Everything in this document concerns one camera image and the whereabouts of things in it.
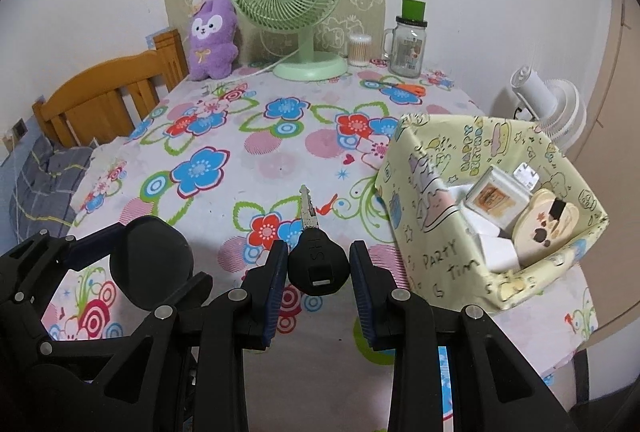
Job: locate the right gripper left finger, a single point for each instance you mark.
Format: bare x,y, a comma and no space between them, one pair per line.
188,364

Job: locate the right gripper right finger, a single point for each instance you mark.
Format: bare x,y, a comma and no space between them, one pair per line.
493,386

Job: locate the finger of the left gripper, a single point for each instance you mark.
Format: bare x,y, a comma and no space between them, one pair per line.
40,263
175,291

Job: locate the black round case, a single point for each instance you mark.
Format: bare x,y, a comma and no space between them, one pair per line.
150,261

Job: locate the black head key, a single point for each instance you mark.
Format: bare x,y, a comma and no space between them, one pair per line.
317,265

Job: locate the small white cube charger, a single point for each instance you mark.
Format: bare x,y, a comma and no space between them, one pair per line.
499,254

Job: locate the round cream compact mirror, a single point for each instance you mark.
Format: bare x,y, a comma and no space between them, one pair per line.
543,227

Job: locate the white rectangular remote box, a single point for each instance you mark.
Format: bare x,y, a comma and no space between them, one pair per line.
498,197

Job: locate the white 45W charger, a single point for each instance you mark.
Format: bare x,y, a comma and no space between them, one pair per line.
526,176

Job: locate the plaid grey pillow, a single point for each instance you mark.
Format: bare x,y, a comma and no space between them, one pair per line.
44,187

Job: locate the wooden bed headboard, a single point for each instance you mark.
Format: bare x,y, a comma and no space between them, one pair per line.
91,106

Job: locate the yellow cartoon storage box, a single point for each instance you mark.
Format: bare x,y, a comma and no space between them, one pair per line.
431,163

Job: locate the purple plush bunny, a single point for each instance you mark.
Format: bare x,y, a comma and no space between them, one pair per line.
212,50

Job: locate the beige door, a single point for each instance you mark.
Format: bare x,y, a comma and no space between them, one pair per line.
607,155

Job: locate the orange scissors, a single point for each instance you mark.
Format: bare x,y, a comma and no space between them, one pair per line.
417,90

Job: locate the white standing fan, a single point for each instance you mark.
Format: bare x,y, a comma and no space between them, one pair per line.
554,104

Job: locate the cotton swab container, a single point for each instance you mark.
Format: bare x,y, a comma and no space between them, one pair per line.
358,49

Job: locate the glass jar green lid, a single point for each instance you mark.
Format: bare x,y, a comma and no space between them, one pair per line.
403,46

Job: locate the cartoon cardboard backboard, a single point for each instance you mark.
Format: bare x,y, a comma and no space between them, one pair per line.
255,44

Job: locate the wall power socket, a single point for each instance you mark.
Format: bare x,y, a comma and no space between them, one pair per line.
19,129

